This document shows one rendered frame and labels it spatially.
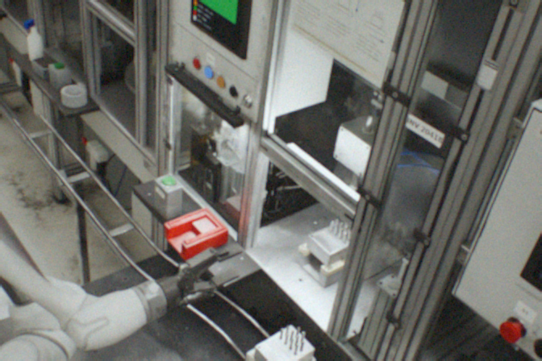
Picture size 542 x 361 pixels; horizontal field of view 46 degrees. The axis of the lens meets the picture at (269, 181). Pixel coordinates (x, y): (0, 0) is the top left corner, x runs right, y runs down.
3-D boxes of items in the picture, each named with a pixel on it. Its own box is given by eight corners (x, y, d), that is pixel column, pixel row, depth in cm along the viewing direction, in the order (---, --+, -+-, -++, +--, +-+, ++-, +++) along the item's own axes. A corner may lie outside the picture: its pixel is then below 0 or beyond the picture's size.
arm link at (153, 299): (147, 305, 142) (170, 295, 145) (127, 280, 147) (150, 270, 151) (147, 332, 148) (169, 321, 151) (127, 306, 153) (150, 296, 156)
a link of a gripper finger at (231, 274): (217, 285, 161) (217, 287, 161) (239, 275, 165) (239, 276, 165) (210, 278, 163) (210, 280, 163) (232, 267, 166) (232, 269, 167)
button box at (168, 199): (153, 206, 208) (153, 178, 201) (173, 199, 213) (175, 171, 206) (165, 220, 204) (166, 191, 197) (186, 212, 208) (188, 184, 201)
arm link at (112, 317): (134, 281, 144) (118, 290, 154) (68, 309, 135) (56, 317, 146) (153, 325, 142) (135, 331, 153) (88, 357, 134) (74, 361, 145)
